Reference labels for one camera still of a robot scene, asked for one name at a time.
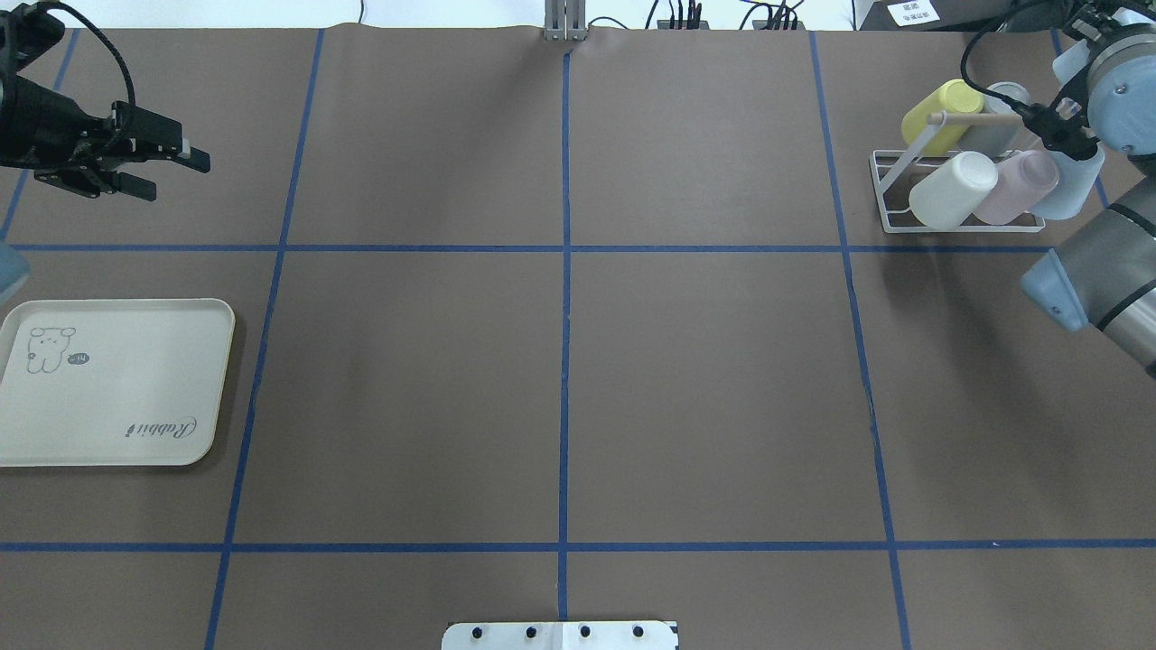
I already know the white wire cup rack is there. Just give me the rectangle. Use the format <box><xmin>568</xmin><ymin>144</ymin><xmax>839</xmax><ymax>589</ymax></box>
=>
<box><xmin>870</xmin><ymin>82</ymin><xmax>1098</xmax><ymax>235</ymax></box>

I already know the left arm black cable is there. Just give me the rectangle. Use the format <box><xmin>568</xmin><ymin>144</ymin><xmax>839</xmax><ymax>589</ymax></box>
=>
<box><xmin>18</xmin><ymin>0</ymin><xmax>138</xmax><ymax>136</ymax></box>

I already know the grey metal bracket corner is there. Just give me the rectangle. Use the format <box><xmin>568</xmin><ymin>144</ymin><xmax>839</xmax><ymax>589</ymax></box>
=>
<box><xmin>544</xmin><ymin>0</ymin><xmax>590</xmax><ymax>42</ymax></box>

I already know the cream plastic tray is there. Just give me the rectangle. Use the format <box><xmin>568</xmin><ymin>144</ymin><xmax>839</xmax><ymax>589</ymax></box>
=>
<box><xmin>1</xmin><ymin>300</ymin><xmax>236</xmax><ymax>468</ymax></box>

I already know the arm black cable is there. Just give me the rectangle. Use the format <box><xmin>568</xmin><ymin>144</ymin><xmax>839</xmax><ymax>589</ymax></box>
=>
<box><xmin>959</xmin><ymin>0</ymin><xmax>1098</xmax><ymax>162</ymax></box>
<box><xmin>18</xmin><ymin>0</ymin><xmax>138</xmax><ymax>136</ymax></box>

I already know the blue plastic cup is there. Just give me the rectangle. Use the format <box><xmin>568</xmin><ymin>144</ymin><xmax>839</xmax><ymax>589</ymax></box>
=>
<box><xmin>1029</xmin><ymin>145</ymin><xmax>1106</xmax><ymax>221</ymax></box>
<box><xmin>1052</xmin><ymin>40</ymin><xmax>1094</xmax><ymax>88</ymax></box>

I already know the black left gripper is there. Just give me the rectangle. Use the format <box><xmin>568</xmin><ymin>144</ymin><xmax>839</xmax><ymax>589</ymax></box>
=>
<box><xmin>1</xmin><ymin>3</ymin><xmax>212</xmax><ymax>202</ymax></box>

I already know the pink plastic cup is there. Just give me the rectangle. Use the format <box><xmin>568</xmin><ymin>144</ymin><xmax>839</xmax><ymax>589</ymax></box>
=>
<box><xmin>972</xmin><ymin>152</ymin><xmax>1060</xmax><ymax>227</ymax></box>

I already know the grey plastic cup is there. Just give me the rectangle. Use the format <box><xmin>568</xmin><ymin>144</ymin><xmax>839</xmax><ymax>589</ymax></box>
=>
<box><xmin>962</xmin><ymin>81</ymin><xmax>1032</xmax><ymax>158</ymax></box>

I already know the cream white plastic cup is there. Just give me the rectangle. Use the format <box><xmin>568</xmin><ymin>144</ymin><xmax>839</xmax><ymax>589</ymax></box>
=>
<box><xmin>909</xmin><ymin>152</ymin><xmax>999</xmax><ymax>232</ymax></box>

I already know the yellow plastic cup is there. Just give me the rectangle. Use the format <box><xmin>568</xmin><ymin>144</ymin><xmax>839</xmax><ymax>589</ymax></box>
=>
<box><xmin>901</xmin><ymin>79</ymin><xmax>985</xmax><ymax>156</ymax></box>

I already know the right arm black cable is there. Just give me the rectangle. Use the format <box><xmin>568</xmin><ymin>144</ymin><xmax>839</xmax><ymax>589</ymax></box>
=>
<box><xmin>959</xmin><ymin>0</ymin><xmax>1098</xmax><ymax>162</ymax></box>

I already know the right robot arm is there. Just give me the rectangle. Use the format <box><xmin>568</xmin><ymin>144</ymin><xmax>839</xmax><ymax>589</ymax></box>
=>
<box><xmin>1022</xmin><ymin>1</ymin><xmax>1155</xmax><ymax>375</ymax></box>

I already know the white camera mast base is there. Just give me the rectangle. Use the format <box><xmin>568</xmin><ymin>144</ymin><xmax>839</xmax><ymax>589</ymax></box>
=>
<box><xmin>440</xmin><ymin>620</ymin><xmax>680</xmax><ymax>649</ymax></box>

